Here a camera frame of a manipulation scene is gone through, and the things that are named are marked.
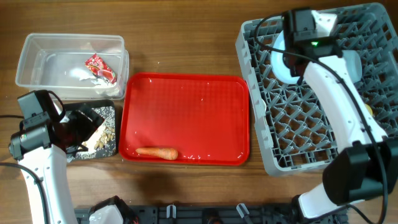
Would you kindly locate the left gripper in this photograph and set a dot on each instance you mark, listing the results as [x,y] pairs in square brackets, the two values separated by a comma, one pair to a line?
[82,125]

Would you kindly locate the white napkin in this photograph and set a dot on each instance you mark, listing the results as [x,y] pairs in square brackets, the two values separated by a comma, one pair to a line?
[85,79]

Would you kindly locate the red snack wrapper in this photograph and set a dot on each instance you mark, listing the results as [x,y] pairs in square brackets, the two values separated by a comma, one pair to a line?
[100,69]

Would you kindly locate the orange carrot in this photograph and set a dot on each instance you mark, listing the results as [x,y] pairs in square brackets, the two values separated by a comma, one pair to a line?
[163,153]

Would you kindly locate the light blue plate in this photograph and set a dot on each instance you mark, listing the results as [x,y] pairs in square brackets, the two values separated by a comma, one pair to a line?
[279,69]

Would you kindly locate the light blue bowl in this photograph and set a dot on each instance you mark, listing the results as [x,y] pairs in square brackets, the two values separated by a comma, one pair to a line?
[354,65]

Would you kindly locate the yellow plastic cup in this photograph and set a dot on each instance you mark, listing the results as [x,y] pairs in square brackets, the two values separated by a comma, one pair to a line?
[369,109]

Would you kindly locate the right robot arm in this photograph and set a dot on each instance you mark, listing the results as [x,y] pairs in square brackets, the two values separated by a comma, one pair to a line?
[366,165]

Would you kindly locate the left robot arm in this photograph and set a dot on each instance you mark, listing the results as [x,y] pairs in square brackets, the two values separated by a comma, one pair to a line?
[47,137]

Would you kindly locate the grey dishwasher rack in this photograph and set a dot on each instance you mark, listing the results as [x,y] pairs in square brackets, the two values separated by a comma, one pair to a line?
[292,130]

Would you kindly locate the spilled rice and peanuts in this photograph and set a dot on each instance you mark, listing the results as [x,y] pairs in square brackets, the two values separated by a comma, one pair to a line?
[102,142]

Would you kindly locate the black plastic tray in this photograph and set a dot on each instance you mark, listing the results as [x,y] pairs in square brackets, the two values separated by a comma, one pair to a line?
[92,104]

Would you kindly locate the clear plastic bin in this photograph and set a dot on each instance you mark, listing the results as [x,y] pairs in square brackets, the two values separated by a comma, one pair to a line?
[47,59]

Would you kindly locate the red serving tray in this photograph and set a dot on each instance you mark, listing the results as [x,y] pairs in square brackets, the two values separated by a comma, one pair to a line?
[204,117]

